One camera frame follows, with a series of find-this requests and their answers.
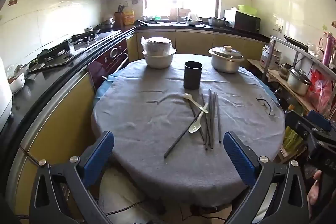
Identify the white rice cooker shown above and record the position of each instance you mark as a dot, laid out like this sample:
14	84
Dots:
270	56

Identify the blue cloth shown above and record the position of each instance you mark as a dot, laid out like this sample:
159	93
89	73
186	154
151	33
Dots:
105	85

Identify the black microwave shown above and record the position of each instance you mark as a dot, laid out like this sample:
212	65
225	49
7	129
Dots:
246	20

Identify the wooden knife block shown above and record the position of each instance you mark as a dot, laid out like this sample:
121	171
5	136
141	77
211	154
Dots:
119	15

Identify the small metal kettle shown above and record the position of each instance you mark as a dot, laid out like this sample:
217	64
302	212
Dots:
283	69

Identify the grey tablecloth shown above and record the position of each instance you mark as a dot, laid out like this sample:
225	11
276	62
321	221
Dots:
157	113

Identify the pink thermos bottle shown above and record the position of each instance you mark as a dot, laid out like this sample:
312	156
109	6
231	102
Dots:
328	48

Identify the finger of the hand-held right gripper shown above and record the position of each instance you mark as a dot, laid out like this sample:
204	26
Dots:
319	120
296	121

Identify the black utensil holder cup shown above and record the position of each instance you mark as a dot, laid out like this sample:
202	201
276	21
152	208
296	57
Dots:
193	75

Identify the pile of dark chopsticks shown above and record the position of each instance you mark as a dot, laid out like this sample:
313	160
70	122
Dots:
211	121

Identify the red plastic bag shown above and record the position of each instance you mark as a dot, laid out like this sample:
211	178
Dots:
320	90

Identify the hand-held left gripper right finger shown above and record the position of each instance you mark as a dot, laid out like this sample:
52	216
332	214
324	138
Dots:
237	158

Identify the metal bowl with dishes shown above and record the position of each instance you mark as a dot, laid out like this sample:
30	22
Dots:
193	19

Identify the black kitchen countertop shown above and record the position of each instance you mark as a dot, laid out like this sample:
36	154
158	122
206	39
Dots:
52	77

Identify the steel pot with lid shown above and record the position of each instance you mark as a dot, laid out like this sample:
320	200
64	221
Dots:
298	81

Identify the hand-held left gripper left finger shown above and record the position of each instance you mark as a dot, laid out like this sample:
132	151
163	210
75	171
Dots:
99	158

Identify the yellow oil bottle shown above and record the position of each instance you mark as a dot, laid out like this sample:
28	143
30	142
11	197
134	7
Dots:
129	16

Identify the white bowl with food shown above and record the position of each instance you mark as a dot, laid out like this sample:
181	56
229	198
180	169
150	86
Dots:
17	81

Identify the green plastic basket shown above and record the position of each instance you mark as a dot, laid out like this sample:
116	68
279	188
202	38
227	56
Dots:
247	9

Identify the green vegetables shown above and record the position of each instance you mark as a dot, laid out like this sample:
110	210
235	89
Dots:
291	138

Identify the white plastic spoon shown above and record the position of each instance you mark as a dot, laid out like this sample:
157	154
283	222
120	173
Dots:
193	102
197	123

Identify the aluminium pot with lid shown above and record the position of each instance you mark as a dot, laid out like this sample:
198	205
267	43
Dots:
227	61

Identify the wall socket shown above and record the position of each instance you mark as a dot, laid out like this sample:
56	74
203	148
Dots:
278	27

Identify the metal storage rack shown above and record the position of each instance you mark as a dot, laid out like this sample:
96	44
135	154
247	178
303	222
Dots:
296	50

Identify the black eyeglasses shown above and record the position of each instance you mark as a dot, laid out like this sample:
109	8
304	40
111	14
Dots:
265	103

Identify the person's right hand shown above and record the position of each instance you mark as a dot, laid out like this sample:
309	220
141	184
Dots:
313	187

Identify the black flat tray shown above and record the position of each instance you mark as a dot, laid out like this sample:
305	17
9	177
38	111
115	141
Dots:
295	43

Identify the dark red built-in oven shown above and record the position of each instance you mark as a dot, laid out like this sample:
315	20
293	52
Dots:
110	61

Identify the metal wok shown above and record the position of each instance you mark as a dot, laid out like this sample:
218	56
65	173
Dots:
106	23

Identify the white box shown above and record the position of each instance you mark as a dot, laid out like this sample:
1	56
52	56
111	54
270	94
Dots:
229	16

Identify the metal basin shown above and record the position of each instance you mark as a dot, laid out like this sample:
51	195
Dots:
217	21

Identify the black gas stove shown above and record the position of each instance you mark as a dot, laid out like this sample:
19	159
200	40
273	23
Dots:
60	49

